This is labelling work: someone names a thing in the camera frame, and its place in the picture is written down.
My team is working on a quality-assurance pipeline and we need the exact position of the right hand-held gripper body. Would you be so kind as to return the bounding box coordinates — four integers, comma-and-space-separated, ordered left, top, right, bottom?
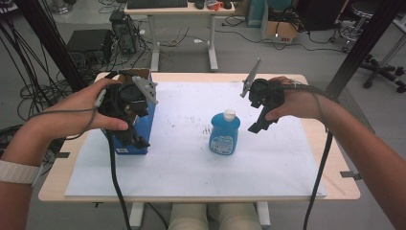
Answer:
239, 57, 285, 111

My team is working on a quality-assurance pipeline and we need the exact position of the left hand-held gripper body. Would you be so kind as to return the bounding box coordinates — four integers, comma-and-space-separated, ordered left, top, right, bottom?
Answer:
97, 71, 159, 129

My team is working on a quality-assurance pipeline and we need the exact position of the blue cardboard box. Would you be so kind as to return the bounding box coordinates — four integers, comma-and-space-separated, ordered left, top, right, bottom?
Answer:
101, 68, 157, 156

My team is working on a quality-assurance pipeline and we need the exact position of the blue bottle with white cap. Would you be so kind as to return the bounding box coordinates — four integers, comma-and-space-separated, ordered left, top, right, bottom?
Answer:
209, 108, 241, 156

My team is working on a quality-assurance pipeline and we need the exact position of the person's right hand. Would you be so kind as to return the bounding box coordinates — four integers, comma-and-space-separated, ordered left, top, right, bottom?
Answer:
264, 76, 324, 123

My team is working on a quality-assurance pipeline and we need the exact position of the person's left hand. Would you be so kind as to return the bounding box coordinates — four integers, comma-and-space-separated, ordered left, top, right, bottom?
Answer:
33, 78, 129, 144

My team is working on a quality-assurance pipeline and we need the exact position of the black computer tower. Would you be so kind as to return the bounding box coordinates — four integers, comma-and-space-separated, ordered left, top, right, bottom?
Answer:
109, 11, 142, 55

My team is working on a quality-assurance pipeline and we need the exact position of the brown cardboard box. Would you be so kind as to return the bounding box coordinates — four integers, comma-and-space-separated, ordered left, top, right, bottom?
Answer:
260, 9, 300, 44

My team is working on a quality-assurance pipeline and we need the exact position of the black equipment case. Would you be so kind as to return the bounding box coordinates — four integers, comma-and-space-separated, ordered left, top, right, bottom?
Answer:
66, 29, 115, 65

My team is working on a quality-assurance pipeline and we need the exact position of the black keyboard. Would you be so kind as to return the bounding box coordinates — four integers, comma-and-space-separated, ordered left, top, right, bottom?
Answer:
126, 0, 189, 10

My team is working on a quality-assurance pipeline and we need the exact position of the white desk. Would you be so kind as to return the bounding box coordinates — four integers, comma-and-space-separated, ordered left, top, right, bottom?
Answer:
124, 2, 236, 73

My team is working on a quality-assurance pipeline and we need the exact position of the person's right leg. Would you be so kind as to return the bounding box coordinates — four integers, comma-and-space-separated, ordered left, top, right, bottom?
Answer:
217, 202, 268, 230

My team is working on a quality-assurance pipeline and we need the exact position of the person's leg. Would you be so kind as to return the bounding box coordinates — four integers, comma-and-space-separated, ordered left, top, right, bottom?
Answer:
167, 202, 209, 230
217, 202, 268, 230

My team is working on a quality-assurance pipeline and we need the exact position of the person's left leg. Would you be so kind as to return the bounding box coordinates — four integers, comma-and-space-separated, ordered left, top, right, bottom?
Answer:
167, 202, 209, 230

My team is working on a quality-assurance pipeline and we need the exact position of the orange small object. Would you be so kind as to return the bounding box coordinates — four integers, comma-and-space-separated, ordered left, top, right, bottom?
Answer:
206, 0, 225, 12

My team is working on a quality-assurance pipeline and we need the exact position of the black chair base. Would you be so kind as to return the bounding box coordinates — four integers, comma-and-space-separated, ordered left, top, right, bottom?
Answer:
358, 53, 406, 94

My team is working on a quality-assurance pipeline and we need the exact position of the chrome stool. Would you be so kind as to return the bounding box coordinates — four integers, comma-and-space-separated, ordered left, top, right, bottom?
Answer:
329, 1, 379, 54

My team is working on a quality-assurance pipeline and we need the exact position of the white wristband watch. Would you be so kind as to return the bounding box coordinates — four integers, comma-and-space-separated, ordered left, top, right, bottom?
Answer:
0, 158, 43, 187

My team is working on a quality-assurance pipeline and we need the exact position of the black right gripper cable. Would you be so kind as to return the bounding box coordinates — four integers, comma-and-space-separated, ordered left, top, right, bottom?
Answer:
281, 80, 335, 230

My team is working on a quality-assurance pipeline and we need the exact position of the thin grey cable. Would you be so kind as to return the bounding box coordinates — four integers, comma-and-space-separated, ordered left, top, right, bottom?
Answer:
27, 87, 108, 142

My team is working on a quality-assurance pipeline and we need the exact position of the black metal stand post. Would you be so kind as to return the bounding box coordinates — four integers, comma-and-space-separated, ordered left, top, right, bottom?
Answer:
323, 0, 406, 101
13, 0, 89, 94

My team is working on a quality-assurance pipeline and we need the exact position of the bundle of black floor cables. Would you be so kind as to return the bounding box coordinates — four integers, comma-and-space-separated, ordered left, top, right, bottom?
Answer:
0, 12, 82, 154

